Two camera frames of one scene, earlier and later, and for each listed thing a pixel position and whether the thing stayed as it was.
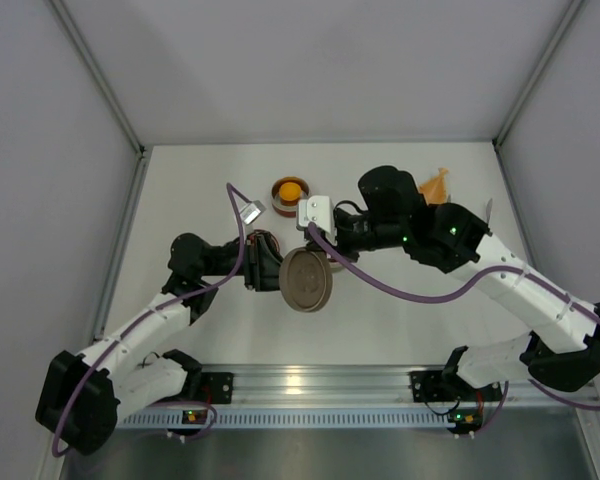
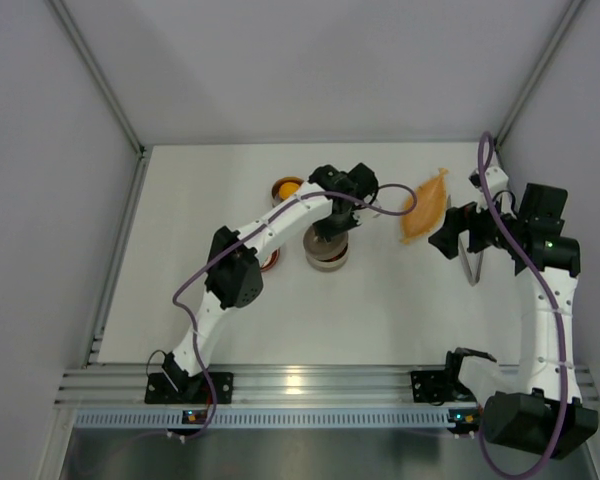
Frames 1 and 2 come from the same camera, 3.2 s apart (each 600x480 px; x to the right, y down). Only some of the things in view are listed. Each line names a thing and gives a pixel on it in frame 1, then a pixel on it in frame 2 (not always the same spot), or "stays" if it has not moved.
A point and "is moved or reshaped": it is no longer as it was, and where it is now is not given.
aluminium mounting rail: (374, 386) stays
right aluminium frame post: (571, 11) stays
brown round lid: (306, 279) is moved or reshaped
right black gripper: (343, 236) to (457, 230)
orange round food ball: (290, 191) stays
